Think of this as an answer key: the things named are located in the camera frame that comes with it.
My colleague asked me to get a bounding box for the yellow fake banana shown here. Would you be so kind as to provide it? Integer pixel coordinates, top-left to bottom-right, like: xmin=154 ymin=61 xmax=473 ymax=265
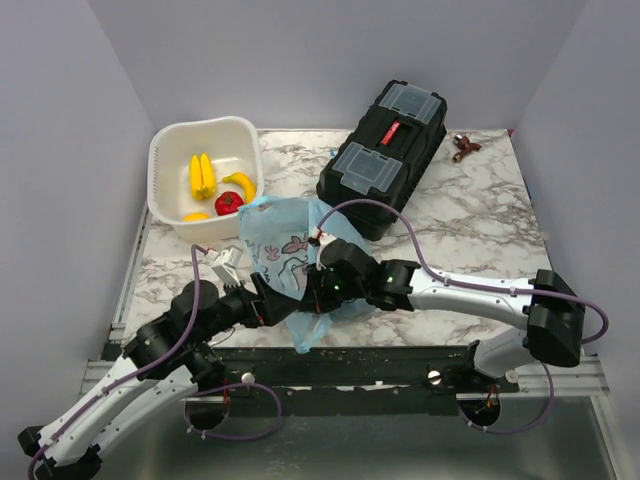
xmin=222 ymin=172 xmax=257 ymax=204

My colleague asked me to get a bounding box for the small brown metal object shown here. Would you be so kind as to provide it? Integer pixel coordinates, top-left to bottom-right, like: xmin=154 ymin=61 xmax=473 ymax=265
xmin=452 ymin=134 xmax=482 ymax=163

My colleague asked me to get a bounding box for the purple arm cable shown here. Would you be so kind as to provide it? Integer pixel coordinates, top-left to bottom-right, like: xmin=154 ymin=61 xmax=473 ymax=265
xmin=27 ymin=243 xmax=221 ymax=480
xmin=312 ymin=198 xmax=610 ymax=346

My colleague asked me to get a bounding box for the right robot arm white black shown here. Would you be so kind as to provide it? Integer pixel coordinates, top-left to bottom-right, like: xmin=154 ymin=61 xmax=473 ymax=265
xmin=304 ymin=239 xmax=585 ymax=392

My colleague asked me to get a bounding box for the yellow fake corn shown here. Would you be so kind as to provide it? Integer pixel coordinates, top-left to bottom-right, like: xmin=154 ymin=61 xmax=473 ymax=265
xmin=189 ymin=153 xmax=217 ymax=200

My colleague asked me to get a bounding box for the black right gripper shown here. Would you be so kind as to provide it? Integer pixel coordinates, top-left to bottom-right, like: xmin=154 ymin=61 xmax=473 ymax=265
xmin=299 ymin=262 xmax=367 ymax=315

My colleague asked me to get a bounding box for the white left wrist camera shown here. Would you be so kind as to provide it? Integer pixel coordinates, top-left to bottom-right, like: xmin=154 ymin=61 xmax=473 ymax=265
xmin=208 ymin=246 xmax=243 ymax=286

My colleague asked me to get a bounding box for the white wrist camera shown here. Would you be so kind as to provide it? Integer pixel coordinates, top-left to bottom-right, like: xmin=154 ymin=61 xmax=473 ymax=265
xmin=308 ymin=227 xmax=337 ymax=256
xmin=208 ymin=246 xmax=243 ymax=286

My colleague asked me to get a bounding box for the black metal base rail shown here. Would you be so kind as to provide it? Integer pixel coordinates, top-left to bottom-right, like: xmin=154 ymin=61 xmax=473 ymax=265
xmin=185 ymin=346 xmax=518 ymax=424

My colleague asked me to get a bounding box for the black plastic toolbox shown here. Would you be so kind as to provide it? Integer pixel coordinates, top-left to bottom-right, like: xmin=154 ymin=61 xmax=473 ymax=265
xmin=316 ymin=80 xmax=447 ymax=212

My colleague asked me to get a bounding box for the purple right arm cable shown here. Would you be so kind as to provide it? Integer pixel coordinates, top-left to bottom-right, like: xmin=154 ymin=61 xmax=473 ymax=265
xmin=312 ymin=198 xmax=610 ymax=346

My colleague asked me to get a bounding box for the light blue plastic bag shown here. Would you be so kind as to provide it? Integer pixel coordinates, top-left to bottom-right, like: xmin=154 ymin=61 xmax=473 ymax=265
xmin=238 ymin=196 xmax=374 ymax=354

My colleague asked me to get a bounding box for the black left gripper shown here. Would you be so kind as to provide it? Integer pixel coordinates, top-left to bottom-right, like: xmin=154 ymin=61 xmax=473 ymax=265
xmin=192 ymin=272 xmax=302 ymax=347

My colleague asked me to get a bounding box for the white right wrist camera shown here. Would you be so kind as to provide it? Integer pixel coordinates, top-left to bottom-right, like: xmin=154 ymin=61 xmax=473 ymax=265
xmin=308 ymin=227 xmax=337 ymax=256

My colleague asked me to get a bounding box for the red fake fruit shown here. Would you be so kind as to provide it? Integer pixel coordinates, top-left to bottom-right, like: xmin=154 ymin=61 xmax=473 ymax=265
xmin=214 ymin=191 xmax=245 ymax=216

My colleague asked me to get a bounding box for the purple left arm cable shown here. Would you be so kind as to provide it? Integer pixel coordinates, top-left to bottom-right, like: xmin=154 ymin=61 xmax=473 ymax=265
xmin=27 ymin=243 xmax=221 ymax=480

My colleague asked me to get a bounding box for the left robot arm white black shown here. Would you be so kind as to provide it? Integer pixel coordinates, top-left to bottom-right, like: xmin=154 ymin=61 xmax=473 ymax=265
xmin=18 ymin=274 xmax=300 ymax=479

